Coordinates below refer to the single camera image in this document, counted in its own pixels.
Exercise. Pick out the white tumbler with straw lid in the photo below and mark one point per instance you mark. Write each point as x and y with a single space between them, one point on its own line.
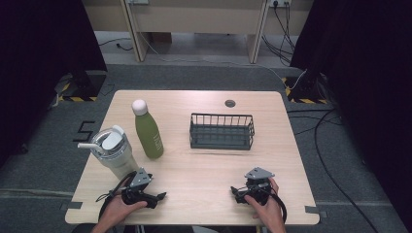
118 157

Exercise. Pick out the black stand base striped tape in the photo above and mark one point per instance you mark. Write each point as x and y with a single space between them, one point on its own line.
85 85
306 92

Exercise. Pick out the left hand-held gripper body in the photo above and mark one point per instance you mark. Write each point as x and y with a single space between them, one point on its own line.
140 181

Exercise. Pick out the round table grommet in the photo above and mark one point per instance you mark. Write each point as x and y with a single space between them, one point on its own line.
230 103

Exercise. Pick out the grey tape piece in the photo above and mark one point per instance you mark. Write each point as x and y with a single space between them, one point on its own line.
315 210
73 205

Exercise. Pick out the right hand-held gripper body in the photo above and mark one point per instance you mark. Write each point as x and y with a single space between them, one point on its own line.
258 181

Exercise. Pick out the dark curtain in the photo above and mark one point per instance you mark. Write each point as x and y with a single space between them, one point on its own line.
366 81
39 64

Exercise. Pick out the beige background desk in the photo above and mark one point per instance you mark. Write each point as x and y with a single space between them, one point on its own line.
194 19

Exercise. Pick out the green bottle with white cap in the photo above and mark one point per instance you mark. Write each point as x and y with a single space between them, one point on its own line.
149 136

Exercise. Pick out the white power strip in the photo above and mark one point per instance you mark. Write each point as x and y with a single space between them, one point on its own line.
279 2

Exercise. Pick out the person's right hand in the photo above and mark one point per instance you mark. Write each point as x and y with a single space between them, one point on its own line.
267 210

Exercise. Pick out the person's left hand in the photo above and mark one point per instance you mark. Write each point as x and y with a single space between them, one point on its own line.
118 210

